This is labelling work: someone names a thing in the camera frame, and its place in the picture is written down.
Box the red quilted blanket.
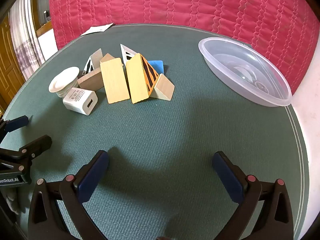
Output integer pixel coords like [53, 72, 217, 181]
[49, 0, 318, 93]

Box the brown wooden block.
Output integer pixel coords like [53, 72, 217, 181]
[77, 69, 105, 91]

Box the tan wooden block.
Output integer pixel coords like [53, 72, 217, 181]
[100, 53, 125, 67]

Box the small light wooden wedge block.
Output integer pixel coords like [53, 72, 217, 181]
[154, 73, 175, 101]

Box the blue wedge block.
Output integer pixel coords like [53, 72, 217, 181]
[147, 60, 165, 75]

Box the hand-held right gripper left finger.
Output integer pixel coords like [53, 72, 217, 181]
[27, 150, 109, 240]

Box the white black-patterned wedge block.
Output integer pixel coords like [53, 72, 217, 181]
[83, 48, 104, 73]
[120, 43, 138, 64]

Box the wooden door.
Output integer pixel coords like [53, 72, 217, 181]
[0, 20, 25, 110]

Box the green mat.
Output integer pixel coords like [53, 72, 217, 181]
[4, 24, 309, 240]

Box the clear plastic bowl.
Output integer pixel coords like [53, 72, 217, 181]
[198, 37, 292, 107]

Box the white round spool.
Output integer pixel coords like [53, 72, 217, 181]
[49, 67, 80, 98]

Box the orange black-striped wedge block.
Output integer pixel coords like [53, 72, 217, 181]
[125, 53, 160, 104]

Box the white charger adapter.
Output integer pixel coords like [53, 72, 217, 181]
[62, 87, 97, 116]

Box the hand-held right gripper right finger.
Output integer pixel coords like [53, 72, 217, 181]
[212, 151, 294, 240]

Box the white paper sheet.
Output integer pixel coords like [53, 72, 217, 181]
[80, 23, 114, 36]

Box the large light wooden wedge block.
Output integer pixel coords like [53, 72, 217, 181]
[100, 57, 131, 104]

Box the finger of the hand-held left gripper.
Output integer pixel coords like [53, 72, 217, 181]
[0, 134, 53, 172]
[0, 115, 29, 141]

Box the patterned white curtain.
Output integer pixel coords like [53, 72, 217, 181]
[9, 0, 47, 80]

